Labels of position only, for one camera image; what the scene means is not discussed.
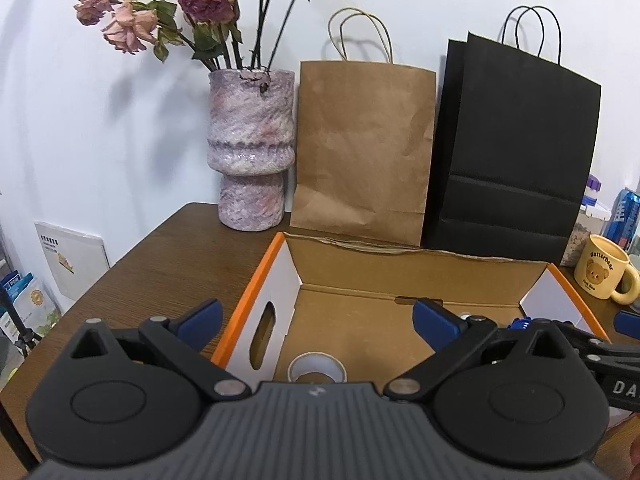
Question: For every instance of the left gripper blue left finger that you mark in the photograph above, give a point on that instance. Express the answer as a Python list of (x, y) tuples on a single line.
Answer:
[(200, 325)]

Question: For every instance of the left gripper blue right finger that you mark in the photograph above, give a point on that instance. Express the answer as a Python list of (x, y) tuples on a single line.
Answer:
[(436, 325)]

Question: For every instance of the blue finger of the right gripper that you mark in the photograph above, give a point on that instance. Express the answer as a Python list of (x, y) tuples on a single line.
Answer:
[(628, 324)]

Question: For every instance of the person's right hand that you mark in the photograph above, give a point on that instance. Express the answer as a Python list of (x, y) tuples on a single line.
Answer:
[(623, 450)]

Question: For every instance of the yellow bear mug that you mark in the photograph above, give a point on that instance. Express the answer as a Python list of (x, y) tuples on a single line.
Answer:
[(605, 271)]

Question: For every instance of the red orange cardboard box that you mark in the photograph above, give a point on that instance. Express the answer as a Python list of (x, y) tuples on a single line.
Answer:
[(354, 302)]

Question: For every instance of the blue drink can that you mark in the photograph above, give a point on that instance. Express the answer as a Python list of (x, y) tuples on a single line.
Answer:
[(623, 224)]

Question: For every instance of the white storage container purple lid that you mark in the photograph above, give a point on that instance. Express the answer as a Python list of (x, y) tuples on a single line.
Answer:
[(591, 219)]

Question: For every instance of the white tape roll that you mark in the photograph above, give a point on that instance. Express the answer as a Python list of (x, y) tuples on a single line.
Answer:
[(316, 362)]

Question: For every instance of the black paper bag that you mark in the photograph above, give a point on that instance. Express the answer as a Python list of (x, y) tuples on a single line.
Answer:
[(512, 150)]

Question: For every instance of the pink marbled ceramic vase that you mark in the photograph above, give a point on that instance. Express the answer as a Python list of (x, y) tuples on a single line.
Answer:
[(251, 143)]

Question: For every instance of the brown paper bag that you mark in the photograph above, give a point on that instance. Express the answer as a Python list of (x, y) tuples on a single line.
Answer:
[(364, 145)]

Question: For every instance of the dried pink rose bouquet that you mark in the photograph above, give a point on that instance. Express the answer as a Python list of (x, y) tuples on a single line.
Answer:
[(210, 28)]

